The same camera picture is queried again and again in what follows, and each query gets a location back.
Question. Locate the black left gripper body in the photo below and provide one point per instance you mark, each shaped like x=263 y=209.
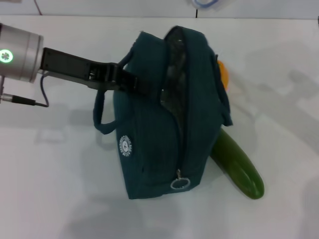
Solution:
x=67 y=67

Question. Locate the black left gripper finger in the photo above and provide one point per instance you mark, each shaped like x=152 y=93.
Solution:
x=127 y=81

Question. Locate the dark teal insulated lunch bag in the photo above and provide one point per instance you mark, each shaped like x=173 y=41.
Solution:
x=152 y=139

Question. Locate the yellow orange pear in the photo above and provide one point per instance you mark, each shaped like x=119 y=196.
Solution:
x=224 y=74

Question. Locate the green cucumber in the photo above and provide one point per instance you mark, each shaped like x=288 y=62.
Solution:
x=236 y=164

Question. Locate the white blue plastic object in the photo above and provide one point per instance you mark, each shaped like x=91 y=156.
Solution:
x=204 y=3

